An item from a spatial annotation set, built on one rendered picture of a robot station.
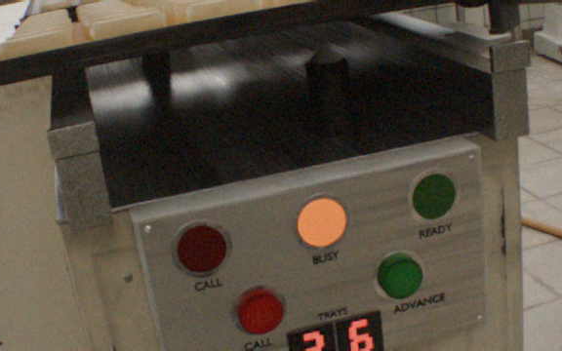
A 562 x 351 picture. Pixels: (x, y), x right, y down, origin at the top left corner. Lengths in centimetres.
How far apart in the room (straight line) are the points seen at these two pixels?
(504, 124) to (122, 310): 29
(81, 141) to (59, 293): 84
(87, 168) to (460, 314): 29
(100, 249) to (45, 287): 77
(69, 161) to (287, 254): 15
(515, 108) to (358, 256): 15
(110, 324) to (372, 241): 19
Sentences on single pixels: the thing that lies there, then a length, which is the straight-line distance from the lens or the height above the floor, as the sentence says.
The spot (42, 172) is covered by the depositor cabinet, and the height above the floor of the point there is 68.
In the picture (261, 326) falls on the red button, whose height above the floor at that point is 75.
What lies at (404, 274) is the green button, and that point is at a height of 76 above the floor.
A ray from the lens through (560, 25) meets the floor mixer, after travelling 467.
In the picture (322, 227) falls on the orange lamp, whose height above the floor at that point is 81.
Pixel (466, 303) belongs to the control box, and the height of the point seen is 72.
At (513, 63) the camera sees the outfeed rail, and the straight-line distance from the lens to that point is 59.
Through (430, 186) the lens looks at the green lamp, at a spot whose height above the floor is 82.
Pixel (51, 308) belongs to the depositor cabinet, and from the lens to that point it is 136.
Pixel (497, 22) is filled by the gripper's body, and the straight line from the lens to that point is 77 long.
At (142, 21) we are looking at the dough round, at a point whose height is 96.
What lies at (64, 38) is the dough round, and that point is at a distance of 55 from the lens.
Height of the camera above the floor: 102
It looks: 19 degrees down
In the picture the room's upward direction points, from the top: 8 degrees counter-clockwise
